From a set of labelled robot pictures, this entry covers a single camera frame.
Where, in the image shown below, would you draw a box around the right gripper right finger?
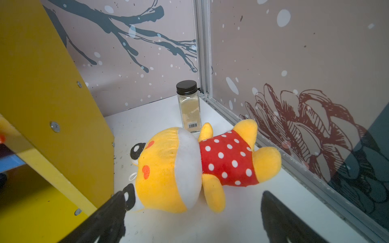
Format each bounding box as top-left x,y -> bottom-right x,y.
261,191 -> 327,243

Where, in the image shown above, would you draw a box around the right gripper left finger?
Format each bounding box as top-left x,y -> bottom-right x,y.
60,191 -> 126,243

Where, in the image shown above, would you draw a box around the yellow shelf pink blue boards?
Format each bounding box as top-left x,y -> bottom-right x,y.
1,1 -> 114,243

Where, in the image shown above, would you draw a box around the yellow plush toy red dress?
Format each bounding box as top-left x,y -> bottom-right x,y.
123,119 -> 282,213

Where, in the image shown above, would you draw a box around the small spice jar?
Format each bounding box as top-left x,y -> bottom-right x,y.
176,80 -> 201,133

